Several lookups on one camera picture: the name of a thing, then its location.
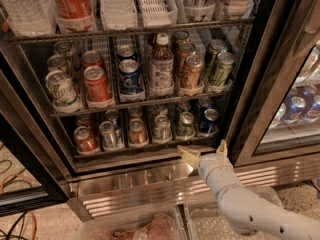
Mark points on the green can middle rear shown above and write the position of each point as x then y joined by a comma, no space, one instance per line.
215,47

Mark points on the closed glass fridge door right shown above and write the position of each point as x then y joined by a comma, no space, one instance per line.
259,142

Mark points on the red can bottom shelf front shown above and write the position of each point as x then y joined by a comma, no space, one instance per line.
85,139

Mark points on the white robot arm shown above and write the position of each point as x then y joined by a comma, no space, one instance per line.
244,210

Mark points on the orange brown can middle front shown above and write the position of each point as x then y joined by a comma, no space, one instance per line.
191,72

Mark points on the red soda can middle rear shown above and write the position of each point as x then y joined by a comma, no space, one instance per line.
92,58

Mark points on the clear water bottle top shelf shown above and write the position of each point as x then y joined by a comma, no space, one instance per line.
30,18

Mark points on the red soda can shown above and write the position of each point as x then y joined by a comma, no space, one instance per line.
92,58
97,84

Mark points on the blue pepsi can middle front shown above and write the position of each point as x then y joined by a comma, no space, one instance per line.
130,77

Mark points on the open fridge door left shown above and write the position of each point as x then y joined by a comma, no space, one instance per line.
20,133

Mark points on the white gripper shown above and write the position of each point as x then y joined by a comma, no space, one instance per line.
212,166

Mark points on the white green 7up can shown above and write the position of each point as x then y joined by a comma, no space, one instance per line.
61,88

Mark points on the brown tea bottle white cap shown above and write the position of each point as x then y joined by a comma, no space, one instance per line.
161,63

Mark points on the clear plastic bin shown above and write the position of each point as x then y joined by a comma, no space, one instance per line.
148,222
204,221

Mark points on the blue pepsi can bottom shelf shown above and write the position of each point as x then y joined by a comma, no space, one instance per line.
208,121

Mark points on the clear plastic bin right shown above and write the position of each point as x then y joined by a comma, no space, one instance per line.
204,221

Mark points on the clear plastic bin left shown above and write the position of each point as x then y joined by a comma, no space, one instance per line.
148,222

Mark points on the blue pepsi can middle rear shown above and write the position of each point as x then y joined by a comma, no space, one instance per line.
125,52

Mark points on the orange can bottom shelf front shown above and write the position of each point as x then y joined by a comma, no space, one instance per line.
137,131

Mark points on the red soda can middle front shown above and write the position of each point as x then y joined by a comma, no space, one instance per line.
97,84

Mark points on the red coca cola bottle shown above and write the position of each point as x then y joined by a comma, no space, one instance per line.
73,9

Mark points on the green can middle front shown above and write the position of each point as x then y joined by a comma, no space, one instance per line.
224,66

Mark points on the white plastic shelf tray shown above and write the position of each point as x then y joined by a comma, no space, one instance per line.
158,12

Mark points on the silver blue can bottom front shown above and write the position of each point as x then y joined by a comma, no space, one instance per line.
108,134

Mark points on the silver can bottom shelf front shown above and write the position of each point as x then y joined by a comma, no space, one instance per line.
162,128

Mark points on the green can bottom shelf front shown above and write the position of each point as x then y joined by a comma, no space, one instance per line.
185,125

